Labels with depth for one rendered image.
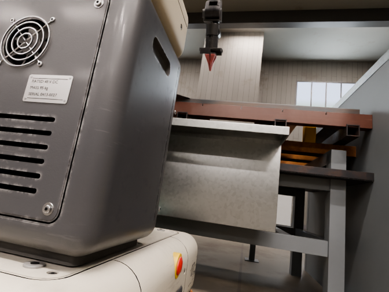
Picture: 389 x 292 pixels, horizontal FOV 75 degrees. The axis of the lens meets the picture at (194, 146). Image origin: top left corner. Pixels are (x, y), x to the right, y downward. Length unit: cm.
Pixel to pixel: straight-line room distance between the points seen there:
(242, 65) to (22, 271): 705
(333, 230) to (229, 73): 621
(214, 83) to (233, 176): 605
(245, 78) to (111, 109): 674
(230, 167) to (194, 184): 17
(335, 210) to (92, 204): 105
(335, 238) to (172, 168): 72
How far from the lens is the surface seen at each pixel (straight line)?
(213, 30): 126
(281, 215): 679
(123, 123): 36
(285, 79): 863
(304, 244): 122
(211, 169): 109
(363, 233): 130
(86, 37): 41
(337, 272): 125
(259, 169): 109
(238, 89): 691
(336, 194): 124
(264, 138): 114
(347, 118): 126
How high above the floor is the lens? 38
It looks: 12 degrees up
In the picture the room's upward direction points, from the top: 8 degrees clockwise
